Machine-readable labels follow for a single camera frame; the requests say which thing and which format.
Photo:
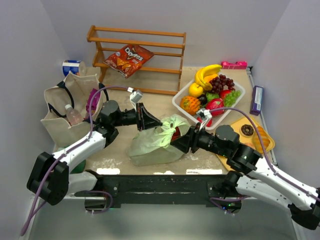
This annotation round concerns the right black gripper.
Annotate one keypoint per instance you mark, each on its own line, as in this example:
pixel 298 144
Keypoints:
pixel 194 139

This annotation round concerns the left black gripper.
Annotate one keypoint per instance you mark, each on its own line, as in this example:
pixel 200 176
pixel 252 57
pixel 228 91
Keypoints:
pixel 140 117

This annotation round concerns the red cherries pile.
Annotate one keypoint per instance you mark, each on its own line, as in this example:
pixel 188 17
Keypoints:
pixel 176 134

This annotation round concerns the light green plastic bag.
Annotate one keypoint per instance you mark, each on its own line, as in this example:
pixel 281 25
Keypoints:
pixel 153 146

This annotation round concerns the purple snack bag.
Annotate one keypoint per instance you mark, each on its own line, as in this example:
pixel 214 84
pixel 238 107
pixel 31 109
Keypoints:
pixel 92 101

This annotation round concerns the clear plastic water bottle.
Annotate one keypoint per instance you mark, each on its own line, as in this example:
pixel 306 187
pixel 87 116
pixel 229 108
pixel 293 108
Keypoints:
pixel 73 116

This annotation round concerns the beige canvas tote bag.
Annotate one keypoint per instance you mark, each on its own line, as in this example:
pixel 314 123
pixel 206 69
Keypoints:
pixel 73 90

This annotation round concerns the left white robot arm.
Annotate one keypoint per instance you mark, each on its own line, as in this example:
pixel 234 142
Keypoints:
pixel 51 178

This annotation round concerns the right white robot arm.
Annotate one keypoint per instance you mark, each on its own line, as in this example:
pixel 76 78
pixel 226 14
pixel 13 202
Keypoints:
pixel 254 176

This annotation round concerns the red apple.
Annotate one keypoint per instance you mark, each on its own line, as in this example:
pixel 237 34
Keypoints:
pixel 205 122

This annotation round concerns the white fruit tray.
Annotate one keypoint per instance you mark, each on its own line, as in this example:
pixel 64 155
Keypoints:
pixel 216 120

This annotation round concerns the orange spiky horned melon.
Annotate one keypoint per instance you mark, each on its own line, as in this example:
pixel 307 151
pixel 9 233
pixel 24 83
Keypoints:
pixel 190 104

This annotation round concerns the pink dragon fruit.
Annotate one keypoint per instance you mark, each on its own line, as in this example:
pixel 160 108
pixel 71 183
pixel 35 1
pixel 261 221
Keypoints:
pixel 215 103

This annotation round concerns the green leafy vegetable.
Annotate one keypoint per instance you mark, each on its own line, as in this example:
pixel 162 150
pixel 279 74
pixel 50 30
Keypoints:
pixel 210 96

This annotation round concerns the yellow apple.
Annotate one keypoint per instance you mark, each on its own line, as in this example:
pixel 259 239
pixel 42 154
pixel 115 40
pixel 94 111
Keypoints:
pixel 195 90

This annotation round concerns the wooden shelf rack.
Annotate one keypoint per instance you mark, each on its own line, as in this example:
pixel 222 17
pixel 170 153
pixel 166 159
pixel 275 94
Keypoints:
pixel 105 46

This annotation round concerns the green grapes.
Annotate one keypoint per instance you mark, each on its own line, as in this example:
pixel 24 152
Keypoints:
pixel 230 98

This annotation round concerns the yellow bread tray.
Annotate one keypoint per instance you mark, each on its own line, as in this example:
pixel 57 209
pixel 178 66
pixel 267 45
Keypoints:
pixel 247 140

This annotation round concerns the Doritos chip bag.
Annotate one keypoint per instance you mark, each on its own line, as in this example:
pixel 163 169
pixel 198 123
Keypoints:
pixel 129 59

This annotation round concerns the chocolate donut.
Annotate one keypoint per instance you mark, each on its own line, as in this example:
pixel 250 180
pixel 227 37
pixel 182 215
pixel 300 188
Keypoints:
pixel 247 130

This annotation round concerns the yellow banana bunch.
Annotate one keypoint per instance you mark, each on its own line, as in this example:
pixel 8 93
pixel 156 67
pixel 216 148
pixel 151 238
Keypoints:
pixel 206 71

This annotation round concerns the dark red grapes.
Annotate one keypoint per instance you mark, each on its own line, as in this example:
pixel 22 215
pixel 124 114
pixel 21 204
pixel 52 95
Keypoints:
pixel 220 83

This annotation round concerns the green cloth bundle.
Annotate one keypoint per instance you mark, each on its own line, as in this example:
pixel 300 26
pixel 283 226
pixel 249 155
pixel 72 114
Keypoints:
pixel 79 168

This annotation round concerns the purple box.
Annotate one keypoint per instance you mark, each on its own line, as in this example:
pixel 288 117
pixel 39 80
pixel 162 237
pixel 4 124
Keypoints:
pixel 256 101

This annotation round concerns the blue white can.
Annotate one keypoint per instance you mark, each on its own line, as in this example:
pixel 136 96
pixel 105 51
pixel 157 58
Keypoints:
pixel 77 67

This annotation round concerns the pink box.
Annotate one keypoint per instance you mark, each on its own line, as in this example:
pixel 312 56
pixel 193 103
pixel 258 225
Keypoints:
pixel 239 65

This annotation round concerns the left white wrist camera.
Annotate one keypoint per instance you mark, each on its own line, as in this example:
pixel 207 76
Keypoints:
pixel 135 96

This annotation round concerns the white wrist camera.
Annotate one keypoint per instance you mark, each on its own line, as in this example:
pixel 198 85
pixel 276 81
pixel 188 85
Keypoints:
pixel 203 113
pixel 135 96

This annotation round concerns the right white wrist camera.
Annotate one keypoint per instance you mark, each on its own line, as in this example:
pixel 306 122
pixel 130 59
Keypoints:
pixel 203 113

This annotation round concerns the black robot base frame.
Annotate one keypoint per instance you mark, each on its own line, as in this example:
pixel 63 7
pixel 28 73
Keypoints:
pixel 208 190

